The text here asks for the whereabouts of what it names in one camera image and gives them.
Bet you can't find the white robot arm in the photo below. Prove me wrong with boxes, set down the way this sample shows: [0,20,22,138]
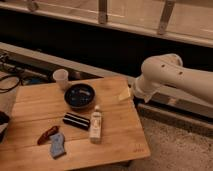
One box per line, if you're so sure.
[118,53,213,104]

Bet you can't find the dark ceramic bowl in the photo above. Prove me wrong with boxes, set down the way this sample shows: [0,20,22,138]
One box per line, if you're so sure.
[64,83,95,109]

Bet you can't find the white plastic bottle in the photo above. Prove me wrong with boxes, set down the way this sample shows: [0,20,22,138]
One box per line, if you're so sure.
[89,105,102,143]

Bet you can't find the wooden table board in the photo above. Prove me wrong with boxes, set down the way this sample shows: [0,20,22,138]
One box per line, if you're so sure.
[0,77,150,171]

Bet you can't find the black white striped box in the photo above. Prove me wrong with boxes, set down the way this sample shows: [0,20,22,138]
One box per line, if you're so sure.
[63,113,90,130]

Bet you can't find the white plastic cup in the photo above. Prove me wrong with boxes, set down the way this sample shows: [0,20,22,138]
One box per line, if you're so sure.
[53,69,69,90]

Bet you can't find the metal railing post right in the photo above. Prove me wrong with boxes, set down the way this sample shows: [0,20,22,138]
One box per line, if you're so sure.
[157,0,176,35]

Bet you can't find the metal railing post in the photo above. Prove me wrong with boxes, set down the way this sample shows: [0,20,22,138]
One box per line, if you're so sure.
[98,0,107,24]
[157,0,176,35]

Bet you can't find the metal railing post middle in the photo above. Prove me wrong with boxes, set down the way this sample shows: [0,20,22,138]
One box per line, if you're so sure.
[98,0,107,24]

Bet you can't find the black cable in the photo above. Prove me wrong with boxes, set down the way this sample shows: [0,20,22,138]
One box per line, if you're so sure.
[0,74,23,94]

